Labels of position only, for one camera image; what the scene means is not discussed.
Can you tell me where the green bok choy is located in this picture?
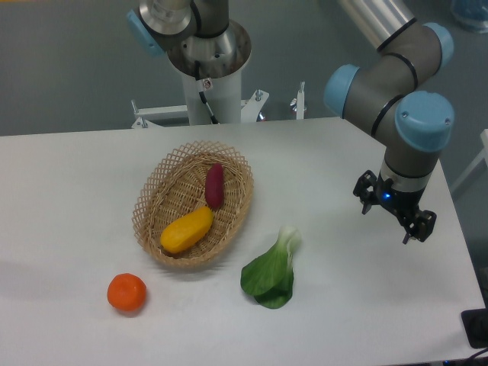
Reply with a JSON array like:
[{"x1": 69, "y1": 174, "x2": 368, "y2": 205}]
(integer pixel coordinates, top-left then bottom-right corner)
[{"x1": 240, "y1": 226, "x2": 302, "y2": 310}]

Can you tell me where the yellow mango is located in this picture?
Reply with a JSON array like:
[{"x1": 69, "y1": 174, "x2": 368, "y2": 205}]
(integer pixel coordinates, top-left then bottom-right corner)
[{"x1": 160, "y1": 207, "x2": 214, "y2": 254}]

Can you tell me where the orange tangerine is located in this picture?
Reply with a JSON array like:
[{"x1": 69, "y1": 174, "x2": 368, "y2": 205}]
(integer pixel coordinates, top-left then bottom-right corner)
[{"x1": 107, "y1": 273, "x2": 147, "y2": 312}]

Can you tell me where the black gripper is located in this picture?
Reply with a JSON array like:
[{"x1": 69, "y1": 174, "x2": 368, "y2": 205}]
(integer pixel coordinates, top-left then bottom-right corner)
[{"x1": 353, "y1": 169, "x2": 437, "y2": 244}]

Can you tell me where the blue object top right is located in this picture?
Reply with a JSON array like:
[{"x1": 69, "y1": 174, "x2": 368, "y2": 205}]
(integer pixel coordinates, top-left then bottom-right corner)
[{"x1": 451, "y1": 0, "x2": 487, "y2": 34}]

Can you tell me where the black cable on pedestal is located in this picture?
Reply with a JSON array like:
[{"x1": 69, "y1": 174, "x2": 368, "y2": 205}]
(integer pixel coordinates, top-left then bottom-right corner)
[{"x1": 194, "y1": 59, "x2": 221, "y2": 125}]

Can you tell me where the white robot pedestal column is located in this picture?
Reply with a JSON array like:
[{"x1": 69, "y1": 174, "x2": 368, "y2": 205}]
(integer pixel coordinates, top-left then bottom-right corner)
[{"x1": 168, "y1": 21, "x2": 252, "y2": 125}]

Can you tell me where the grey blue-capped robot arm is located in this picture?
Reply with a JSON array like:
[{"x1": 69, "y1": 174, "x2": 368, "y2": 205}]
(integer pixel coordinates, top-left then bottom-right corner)
[{"x1": 126, "y1": 1, "x2": 454, "y2": 241}]

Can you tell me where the oval woven wicker basket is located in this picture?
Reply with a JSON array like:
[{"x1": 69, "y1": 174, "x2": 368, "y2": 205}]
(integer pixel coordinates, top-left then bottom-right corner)
[{"x1": 132, "y1": 141, "x2": 254, "y2": 268}]

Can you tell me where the black device at table edge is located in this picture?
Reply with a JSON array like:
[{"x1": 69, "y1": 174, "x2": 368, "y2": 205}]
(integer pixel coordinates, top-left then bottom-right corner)
[{"x1": 461, "y1": 308, "x2": 487, "y2": 348}]

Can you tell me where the white metal base frame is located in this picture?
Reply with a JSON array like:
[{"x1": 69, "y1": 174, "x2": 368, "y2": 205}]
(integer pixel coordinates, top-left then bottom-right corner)
[{"x1": 130, "y1": 81, "x2": 308, "y2": 129}]

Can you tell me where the white frame at right edge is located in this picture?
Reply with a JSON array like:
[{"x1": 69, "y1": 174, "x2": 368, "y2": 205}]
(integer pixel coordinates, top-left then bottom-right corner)
[{"x1": 450, "y1": 129, "x2": 487, "y2": 200}]

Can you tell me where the purple sweet potato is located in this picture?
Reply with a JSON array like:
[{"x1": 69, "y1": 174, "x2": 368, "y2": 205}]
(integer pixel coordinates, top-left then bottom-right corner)
[{"x1": 205, "y1": 163, "x2": 224, "y2": 210}]

